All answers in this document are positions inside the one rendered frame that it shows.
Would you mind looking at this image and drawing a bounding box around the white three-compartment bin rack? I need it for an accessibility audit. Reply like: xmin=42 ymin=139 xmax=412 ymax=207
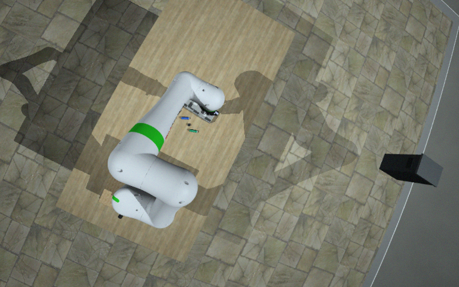
xmin=184 ymin=100 xmax=214 ymax=123

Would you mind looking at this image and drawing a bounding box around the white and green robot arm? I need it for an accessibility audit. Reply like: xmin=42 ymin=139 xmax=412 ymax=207
xmin=108 ymin=71 xmax=225 ymax=228

